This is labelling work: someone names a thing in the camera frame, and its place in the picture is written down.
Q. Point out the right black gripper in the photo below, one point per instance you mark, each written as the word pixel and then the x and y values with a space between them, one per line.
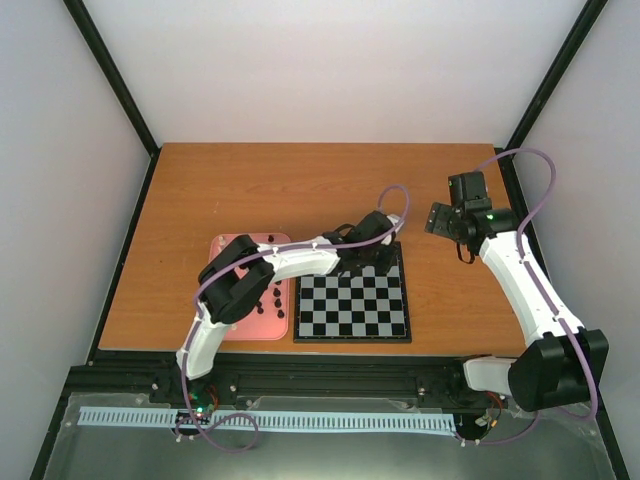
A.
pixel 436 219

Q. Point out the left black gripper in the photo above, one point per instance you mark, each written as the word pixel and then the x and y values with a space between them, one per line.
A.
pixel 386 265

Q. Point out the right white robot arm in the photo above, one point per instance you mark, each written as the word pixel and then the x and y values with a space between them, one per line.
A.
pixel 563 361

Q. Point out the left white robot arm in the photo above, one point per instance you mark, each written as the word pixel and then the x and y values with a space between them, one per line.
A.
pixel 231 285

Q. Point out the black white chessboard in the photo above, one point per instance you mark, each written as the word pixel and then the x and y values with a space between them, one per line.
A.
pixel 367 307

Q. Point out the pink plastic tray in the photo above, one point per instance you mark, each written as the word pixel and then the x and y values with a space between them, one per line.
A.
pixel 265 327

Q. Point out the light blue slotted cable duct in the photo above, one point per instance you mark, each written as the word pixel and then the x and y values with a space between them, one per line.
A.
pixel 272 421

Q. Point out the black aluminium frame rail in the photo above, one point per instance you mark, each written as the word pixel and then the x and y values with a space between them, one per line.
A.
pixel 431 382

